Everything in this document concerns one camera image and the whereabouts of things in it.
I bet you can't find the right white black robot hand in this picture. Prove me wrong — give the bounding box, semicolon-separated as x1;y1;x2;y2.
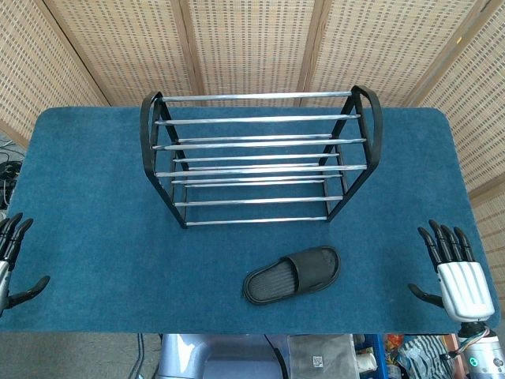
408;219;496;323

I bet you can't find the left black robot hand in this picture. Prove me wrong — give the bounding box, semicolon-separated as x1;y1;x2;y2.
0;212;51;317

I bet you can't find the black slipper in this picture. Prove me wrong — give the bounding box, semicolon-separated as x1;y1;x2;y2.
241;246;342;306

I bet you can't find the black chrome shoe rack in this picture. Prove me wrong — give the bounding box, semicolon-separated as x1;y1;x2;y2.
140;84;383;230

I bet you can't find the colourful patterned plastic bag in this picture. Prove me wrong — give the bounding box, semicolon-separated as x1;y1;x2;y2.
384;333;461;379

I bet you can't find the blue carpet mat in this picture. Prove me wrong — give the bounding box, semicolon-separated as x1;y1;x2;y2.
0;105;502;336

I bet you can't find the blue crate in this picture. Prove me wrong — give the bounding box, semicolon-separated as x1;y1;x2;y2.
353;333;387;379

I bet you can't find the grey box with QR code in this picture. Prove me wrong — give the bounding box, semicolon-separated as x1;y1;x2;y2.
287;334;358;379

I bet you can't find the lilac robot torso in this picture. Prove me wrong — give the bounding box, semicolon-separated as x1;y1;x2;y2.
157;333;291;379

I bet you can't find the coloured wrist wire bundle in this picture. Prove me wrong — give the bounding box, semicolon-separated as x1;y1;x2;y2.
458;325;492;348

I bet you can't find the tangle of black floor cables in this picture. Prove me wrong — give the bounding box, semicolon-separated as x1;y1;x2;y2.
0;133;25;210

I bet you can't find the black torso cable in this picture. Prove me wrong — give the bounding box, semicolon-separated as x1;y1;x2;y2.
263;334;286;379

